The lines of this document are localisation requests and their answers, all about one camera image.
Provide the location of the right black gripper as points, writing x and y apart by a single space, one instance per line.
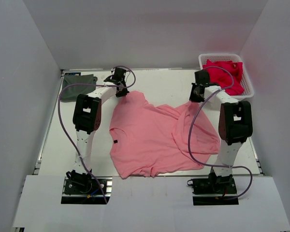
193 97

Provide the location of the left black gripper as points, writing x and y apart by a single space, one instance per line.
122 94

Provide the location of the pink t-shirt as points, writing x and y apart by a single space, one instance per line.
150 140

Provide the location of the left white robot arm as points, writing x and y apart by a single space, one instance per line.
89 98

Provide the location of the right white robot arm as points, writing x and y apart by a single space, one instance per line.
234 125

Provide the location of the red t-shirt in basket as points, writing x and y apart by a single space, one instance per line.
224 72

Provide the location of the folded dark grey t-shirt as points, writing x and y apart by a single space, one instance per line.
71 93

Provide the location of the white plastic basket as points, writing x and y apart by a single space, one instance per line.
245 82

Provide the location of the blue label sticker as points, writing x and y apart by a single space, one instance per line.
73 73

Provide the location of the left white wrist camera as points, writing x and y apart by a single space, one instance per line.
112 79

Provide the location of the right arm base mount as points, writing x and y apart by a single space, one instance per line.
213 190

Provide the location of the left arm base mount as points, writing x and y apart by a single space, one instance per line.
83 189

